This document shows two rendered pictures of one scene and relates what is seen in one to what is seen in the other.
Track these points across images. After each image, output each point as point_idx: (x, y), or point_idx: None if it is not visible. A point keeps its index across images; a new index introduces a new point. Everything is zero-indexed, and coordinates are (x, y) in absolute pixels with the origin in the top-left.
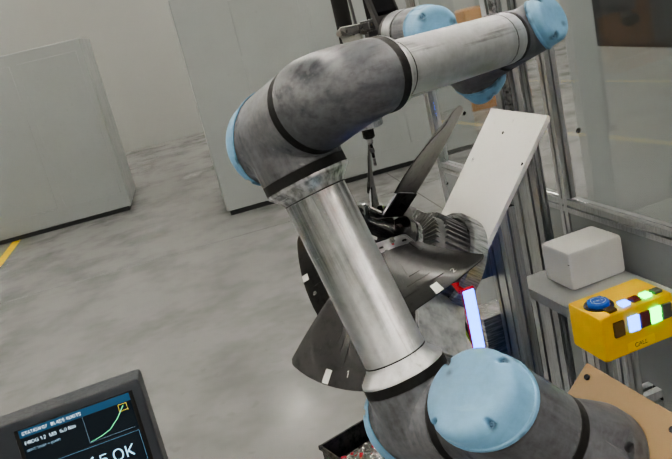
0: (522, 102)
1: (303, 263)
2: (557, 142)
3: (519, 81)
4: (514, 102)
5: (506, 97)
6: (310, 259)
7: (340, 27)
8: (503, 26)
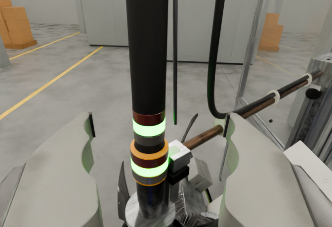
0: (320, 127)
1: (119, 180)
2: (325, 153)
3: (327, 113)
4: (312, 124)
5: (309, 118)
6: (121, 185)
7: (54, 135)
8: None
